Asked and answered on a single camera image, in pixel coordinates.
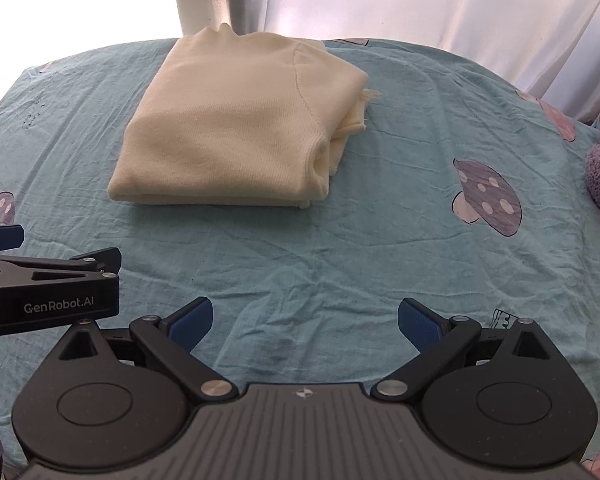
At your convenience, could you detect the cream knit sweater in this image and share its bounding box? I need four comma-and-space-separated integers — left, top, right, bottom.
107, 24, 381, 210

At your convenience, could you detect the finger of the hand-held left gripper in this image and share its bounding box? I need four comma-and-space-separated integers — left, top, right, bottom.
0, 247, 123, 283
0, 225, 26, 253

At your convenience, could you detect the white curtain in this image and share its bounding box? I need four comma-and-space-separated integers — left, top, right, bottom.
170, 0, 600, 123

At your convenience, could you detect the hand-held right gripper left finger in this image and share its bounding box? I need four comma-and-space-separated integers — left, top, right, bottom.
55, 296, 237, 401

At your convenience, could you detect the teal mushroom print bedsheet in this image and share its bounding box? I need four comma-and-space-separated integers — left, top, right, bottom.
0, 36, 600, 480

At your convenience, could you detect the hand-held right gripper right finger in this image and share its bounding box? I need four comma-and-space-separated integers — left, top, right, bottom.
371, 297, 553, 401

